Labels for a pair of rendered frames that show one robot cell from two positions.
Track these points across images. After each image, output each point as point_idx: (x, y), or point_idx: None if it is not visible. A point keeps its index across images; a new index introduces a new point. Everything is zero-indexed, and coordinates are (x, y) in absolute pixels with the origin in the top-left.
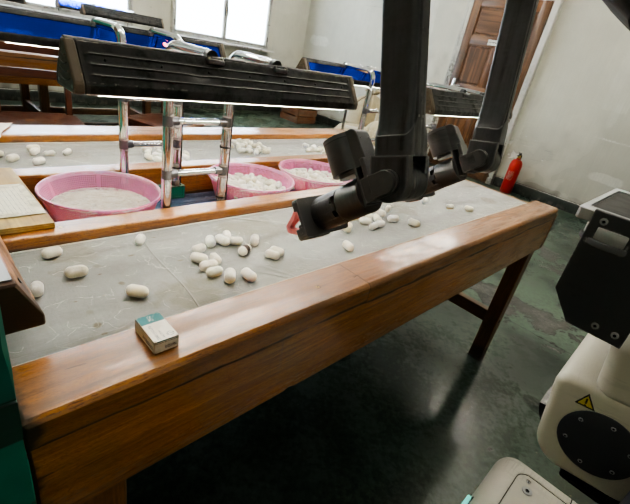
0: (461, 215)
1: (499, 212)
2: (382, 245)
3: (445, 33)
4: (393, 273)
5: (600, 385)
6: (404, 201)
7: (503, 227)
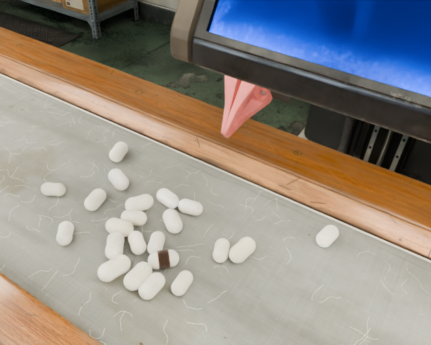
0: (7, 96)
1: None
2: (256, 194)
3: None
4: (387, 169)
5: None
6: (260, 109)
7: (76, 57)
